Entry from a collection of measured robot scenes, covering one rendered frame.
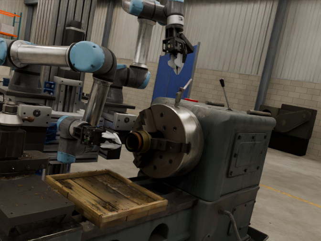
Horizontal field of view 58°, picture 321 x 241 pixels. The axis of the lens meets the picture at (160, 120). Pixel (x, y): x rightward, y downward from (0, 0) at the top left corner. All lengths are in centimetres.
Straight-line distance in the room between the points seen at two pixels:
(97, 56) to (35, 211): 62
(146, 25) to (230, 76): 1068
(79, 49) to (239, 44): 1156
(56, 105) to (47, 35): 38
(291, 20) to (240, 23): 198
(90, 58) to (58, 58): 16
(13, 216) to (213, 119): 84
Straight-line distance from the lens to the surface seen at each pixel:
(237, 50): 1252
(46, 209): 78
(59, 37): 178
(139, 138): 111
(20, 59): 138
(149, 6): 145
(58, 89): 171
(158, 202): 107
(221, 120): 123
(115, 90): 174
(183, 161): 116
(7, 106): 93
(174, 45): 130
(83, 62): 116
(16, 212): 76
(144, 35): 181
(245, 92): 1202
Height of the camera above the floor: 131
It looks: 7 degrees down
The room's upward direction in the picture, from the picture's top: 11 degrees clockwise
